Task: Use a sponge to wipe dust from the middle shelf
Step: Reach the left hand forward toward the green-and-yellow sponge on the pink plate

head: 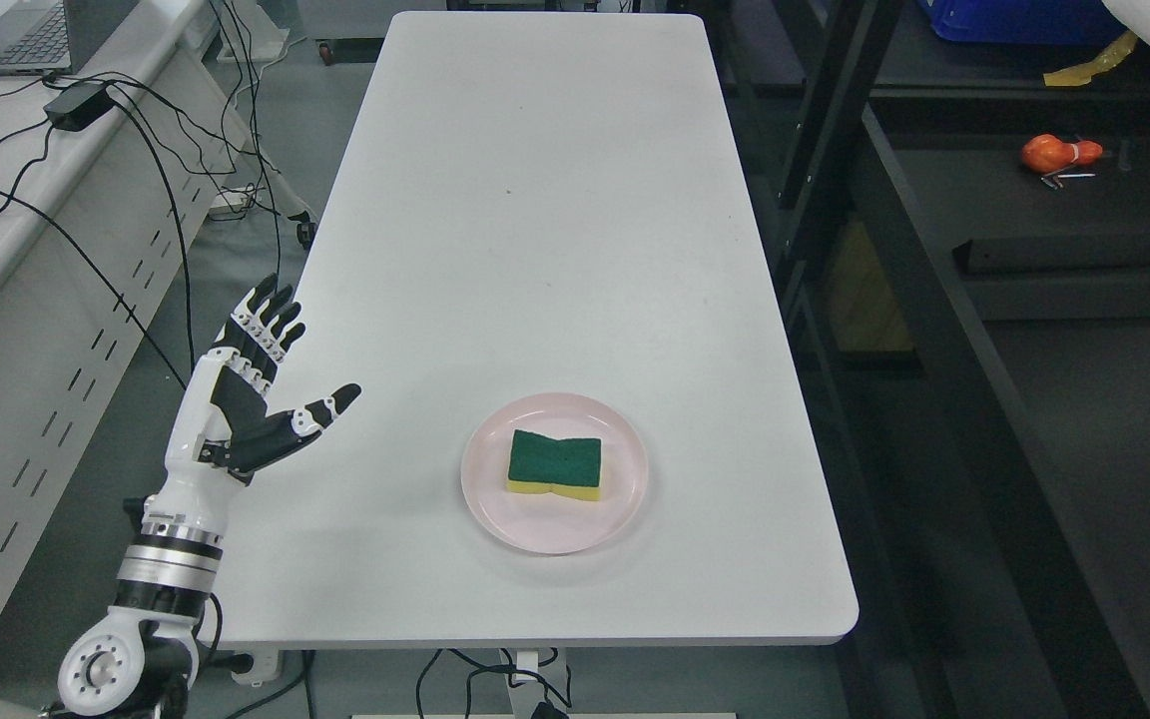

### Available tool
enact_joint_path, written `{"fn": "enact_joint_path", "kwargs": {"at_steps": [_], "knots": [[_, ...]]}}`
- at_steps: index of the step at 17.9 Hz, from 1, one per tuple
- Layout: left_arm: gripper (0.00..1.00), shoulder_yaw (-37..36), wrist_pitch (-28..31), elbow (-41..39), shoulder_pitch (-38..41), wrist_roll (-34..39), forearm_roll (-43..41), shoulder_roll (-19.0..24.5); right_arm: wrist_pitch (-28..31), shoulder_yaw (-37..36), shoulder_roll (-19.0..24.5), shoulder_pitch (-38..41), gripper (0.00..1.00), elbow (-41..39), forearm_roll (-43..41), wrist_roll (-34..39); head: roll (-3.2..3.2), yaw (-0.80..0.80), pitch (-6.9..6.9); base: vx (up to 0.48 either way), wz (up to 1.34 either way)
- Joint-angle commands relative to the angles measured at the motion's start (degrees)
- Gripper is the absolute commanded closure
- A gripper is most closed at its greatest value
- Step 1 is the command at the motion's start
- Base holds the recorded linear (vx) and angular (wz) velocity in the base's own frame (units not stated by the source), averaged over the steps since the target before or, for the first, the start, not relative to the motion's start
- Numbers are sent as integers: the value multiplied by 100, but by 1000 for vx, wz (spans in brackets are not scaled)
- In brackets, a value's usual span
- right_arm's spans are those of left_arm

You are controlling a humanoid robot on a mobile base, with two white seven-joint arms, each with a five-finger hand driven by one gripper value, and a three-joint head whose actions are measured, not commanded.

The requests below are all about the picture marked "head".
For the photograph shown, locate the yellow tape piece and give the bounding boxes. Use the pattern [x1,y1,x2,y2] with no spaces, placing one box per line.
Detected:
[1042,29,1139,87]

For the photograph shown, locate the green yellow sponge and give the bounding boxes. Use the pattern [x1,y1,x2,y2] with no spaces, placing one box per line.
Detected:
[505,429,601,502]

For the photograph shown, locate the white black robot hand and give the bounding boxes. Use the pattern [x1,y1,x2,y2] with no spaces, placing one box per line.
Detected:
[141,274,361,543]

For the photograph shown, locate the orange gourd toy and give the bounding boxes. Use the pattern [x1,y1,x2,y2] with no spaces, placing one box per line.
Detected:
[1019,135,1104,176]

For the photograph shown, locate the dark metal shelf rack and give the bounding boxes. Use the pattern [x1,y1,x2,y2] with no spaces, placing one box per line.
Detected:
[670,1,1150,718]

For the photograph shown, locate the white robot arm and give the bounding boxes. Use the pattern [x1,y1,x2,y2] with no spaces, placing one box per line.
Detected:
[40,515,223,718]

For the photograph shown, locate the white table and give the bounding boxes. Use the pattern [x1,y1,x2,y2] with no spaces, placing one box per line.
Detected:
[219,12,860,649]

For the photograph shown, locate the blue plastic bin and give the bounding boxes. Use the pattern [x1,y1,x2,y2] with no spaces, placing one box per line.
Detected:
[914,1,1124,46]

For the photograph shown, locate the pink plate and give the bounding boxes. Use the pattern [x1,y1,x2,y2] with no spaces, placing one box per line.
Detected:
[460,392,651,554]

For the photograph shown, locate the grey laptop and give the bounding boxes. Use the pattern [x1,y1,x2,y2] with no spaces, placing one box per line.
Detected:
[0,1,140,77]

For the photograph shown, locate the white side desk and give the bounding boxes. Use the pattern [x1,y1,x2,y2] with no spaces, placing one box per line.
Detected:
[0,1,248,615]

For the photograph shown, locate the white power strip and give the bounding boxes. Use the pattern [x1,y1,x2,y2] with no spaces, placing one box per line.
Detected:
[207,188,256,222]

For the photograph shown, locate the black power adapter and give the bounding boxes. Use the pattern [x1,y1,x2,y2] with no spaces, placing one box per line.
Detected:
[44,81,114,133]

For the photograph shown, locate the black cable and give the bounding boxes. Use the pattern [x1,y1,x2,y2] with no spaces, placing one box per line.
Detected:
[0,70,282,390]

